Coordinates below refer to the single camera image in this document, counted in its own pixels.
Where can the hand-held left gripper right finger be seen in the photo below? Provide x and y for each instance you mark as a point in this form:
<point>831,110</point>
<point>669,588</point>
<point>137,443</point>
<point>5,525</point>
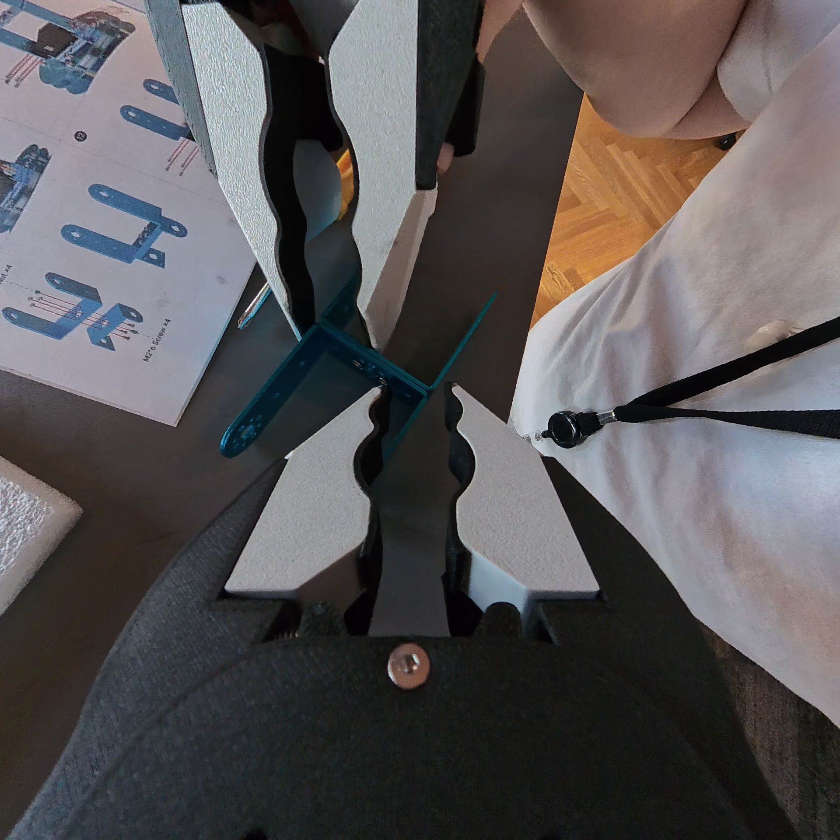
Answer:
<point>525,518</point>

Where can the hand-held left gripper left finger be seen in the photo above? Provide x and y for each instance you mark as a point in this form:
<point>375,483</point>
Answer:
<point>308,518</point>

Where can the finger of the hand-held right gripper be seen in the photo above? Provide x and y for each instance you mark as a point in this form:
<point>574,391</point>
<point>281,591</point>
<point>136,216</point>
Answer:
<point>387,98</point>
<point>243,131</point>

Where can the blue metal bracket assembly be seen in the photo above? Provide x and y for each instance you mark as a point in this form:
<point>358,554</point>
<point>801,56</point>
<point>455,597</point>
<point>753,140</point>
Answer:
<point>259,420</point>

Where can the person's right forearm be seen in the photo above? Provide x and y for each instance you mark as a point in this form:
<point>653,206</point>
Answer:
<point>623,65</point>

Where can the dark desk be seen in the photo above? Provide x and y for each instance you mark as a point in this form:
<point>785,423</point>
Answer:
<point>472,262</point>

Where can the person's right hand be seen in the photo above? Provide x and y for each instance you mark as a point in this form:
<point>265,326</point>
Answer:
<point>446,157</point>

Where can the thin silver metal tool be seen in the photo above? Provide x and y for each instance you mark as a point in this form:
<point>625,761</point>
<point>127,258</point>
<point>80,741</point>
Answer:
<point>253,308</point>

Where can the white instruction sheet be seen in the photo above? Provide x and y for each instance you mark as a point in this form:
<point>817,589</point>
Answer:
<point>98,262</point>

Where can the white foam block with hole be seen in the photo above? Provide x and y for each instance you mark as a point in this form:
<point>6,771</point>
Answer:
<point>26,525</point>

